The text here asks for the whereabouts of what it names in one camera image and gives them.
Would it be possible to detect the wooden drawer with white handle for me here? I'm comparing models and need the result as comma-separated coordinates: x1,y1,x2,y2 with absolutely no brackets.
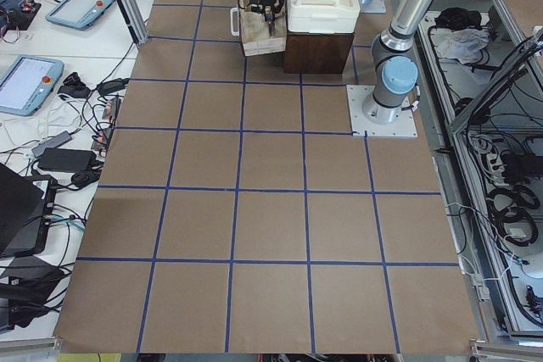
230,0,287,57

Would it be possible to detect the dark wooden drawer cabinet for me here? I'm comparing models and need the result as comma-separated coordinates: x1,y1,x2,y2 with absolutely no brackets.
283,31,355,74

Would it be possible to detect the blue teach pendant far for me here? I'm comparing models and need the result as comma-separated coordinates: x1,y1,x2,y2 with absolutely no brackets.
45,0,115,31

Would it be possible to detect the blue teach pendant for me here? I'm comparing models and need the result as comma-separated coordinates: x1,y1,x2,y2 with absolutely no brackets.
45,0,115,31
1,54,64,116

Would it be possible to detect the white crumpled cloth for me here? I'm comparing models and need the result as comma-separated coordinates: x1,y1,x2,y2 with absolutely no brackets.
436,29,490,64

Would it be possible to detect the grey usb hub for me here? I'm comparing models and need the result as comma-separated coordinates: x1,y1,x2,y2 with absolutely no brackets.
31,131,72,159

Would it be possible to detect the blue teach pendant near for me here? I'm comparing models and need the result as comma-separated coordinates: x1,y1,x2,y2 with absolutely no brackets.
1,54,64,116

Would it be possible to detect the black power brick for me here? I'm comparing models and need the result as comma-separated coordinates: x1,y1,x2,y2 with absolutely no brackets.
37,148,97,173

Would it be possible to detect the black laptop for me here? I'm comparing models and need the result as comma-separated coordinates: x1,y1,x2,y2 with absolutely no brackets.
1,164,57,259

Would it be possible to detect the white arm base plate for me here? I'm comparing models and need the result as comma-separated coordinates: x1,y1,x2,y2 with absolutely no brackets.
346,85,417,139

